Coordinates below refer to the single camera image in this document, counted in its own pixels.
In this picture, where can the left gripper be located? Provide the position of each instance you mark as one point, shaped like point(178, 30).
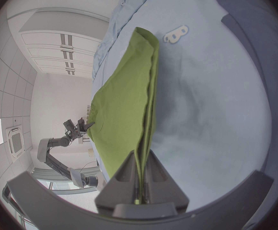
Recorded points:
point(83, 128)

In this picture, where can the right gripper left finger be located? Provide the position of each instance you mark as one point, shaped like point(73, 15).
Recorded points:
point(122, 186)

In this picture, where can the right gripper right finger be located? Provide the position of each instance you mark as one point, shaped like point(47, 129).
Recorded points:
point(163, 186)

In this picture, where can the green shorts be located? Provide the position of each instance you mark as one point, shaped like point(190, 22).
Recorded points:
point(124, 104)

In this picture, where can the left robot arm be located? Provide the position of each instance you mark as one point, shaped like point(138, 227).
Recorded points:
point(57, 141)

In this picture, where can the round woven basket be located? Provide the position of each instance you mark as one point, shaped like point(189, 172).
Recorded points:
point(89, 111)

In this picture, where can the bed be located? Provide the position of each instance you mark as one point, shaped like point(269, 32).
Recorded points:
point(213, 116)

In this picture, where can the ceiling air conditioner vent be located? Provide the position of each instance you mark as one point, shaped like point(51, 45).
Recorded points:
point(16, 144)

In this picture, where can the white wardrobe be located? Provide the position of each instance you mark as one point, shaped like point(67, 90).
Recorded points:
point(50, 42)

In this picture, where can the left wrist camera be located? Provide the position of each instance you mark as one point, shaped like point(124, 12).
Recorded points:
point(81, 121)

